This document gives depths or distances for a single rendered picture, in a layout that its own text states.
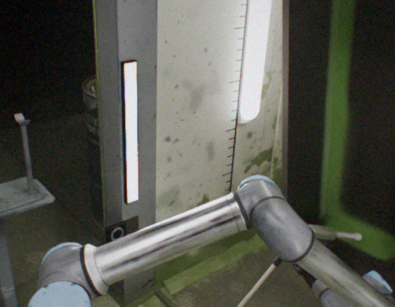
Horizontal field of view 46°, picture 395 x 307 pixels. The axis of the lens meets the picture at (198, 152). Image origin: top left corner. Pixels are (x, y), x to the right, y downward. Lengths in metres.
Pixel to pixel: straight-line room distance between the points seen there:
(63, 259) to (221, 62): 1.17
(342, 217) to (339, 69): 0.74
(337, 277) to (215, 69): 1.13
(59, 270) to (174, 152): 0.95
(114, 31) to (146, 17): 0.14
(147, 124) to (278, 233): 0.93
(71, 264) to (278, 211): 0.58
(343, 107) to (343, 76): 0.14
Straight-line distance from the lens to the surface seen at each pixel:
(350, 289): 1.44
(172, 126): 2.07
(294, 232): 1.24
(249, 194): 1.32
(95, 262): 1.36
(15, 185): 2.00
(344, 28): 1.86
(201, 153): 2.25
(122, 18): 1.79
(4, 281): 2.28
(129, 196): 2.06
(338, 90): 1.97
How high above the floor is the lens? 1.77
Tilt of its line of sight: 26 degrees down
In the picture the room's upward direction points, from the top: 3 degrees clockwise
